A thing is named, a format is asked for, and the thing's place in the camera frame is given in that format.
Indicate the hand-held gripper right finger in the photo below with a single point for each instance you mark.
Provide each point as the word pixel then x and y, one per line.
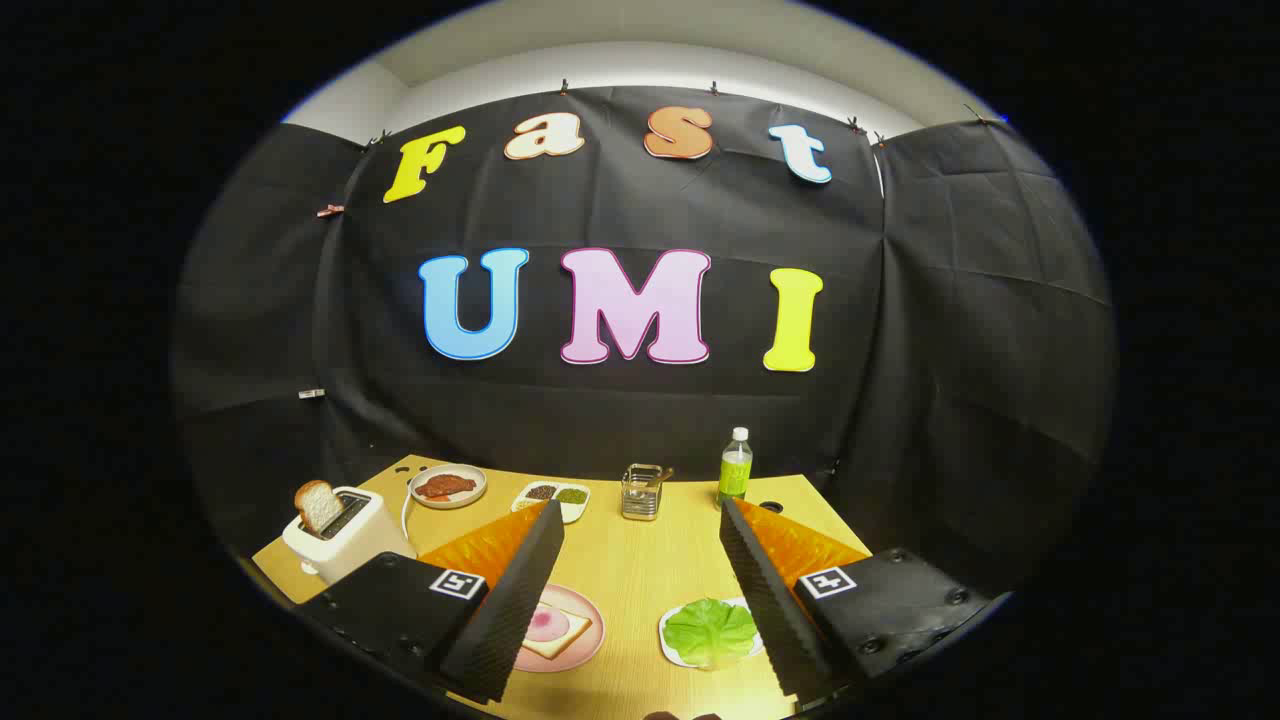
pixel 770 610

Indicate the white square plate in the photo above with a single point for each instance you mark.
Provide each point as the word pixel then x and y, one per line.
pixel 666 640

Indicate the pink plate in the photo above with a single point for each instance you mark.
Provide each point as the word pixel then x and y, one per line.
pixel 590 640

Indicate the green lettuce leaf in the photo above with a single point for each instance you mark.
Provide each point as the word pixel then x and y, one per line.
pixel 710 630

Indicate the green label plastic bottle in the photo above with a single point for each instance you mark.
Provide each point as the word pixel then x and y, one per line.
pixel 735 475

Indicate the square bread slice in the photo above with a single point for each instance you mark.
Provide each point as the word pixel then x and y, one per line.
pixel 574 634

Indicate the black backdrop cloth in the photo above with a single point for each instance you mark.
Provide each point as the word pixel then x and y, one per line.
pixel 640 420

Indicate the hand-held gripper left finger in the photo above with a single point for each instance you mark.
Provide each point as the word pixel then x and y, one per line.
pixel 515 600

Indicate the toasted bread slice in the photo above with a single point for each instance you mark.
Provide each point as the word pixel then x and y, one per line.
pixel 318 506

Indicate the white divided seasoning dish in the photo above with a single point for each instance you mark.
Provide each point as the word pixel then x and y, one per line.
pixel 575 512

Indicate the white toaster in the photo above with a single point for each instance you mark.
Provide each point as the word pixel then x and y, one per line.
pixel 365 545

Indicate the green seasoning pile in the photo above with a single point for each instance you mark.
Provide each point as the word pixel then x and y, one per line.
pixel 571 495

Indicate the red meat slice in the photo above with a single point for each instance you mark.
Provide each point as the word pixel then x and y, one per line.
pixel 447 487

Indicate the round beige plate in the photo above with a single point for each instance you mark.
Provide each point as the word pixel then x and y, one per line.
pixel 478 490

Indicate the pink ham slice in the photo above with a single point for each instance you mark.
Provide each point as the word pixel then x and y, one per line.
pixel 548 625

